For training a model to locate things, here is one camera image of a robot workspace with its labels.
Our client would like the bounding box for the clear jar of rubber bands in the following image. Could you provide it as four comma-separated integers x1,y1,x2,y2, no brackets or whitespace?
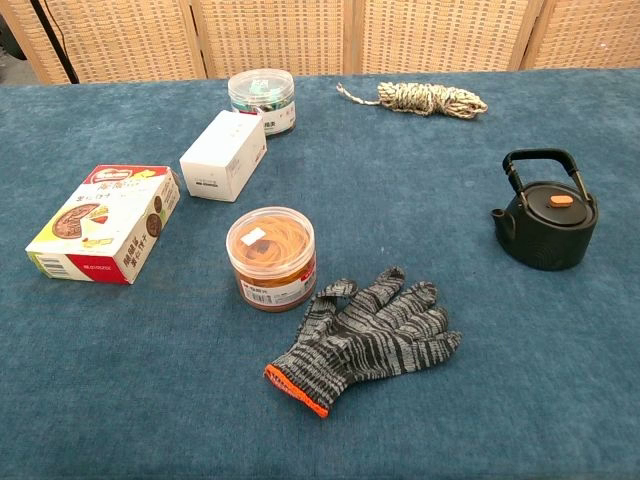
225,205,318,314

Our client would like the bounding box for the grey black knit work glove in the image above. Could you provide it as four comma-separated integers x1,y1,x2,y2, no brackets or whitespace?
263,266,463,420

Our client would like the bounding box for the white rectangular carton box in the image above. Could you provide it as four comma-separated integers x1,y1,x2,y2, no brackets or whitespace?
179,110,269,204

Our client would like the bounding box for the clear jar of binder clips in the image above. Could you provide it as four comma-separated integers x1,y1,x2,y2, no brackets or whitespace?
227,68,297,137

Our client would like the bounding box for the woven rattan folding screen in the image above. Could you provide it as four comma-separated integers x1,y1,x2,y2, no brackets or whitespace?
0,0,640,85

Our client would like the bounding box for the red white snack box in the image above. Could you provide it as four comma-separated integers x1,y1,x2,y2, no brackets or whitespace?
25,164,182,286

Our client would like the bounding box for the blue carpet table cover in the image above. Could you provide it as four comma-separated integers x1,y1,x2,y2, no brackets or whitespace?
0,68,640,480

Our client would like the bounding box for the black tripod stand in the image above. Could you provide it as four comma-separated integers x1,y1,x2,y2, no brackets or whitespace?
28,0,81,85

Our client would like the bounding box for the coiled beige braided rope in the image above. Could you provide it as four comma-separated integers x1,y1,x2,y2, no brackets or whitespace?
336,81,489,120

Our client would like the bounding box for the black teapot with handle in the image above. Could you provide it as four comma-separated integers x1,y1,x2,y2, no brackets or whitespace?
489,147,600,272

